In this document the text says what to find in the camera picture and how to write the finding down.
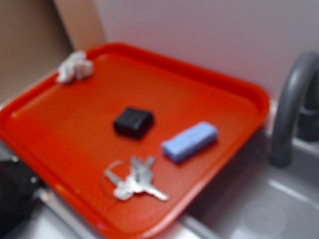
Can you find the grey curved faucet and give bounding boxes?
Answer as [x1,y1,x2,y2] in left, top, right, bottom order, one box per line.
[269,51,319,167]

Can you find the blue rectangular block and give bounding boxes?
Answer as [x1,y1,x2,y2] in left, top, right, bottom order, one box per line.
[161,121,218,163]

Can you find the silver keys on ring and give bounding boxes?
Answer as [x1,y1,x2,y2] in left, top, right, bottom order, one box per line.
[103,155,169,201]

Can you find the black object at left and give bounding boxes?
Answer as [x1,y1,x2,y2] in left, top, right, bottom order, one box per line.
[0,161,42,238]

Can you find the crumpled white paper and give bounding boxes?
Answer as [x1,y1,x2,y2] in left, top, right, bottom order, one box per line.
[55,50,94,84]

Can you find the orange plastic tray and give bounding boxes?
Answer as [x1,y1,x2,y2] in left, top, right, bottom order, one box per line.
[0,44,269,239]

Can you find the brown cardboard panel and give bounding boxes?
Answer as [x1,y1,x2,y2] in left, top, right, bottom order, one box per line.
[53,0,107,52]

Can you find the grey sink basin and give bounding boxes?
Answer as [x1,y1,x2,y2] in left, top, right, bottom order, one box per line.
[174,99,319,239]

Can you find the black square box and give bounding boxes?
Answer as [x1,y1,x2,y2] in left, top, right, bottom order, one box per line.
[113,107,154,138]

